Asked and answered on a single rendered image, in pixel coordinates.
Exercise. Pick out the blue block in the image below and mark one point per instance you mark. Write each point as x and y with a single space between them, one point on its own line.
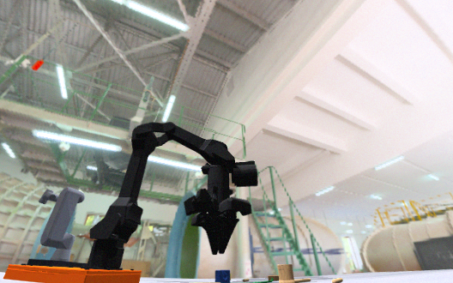
222 276

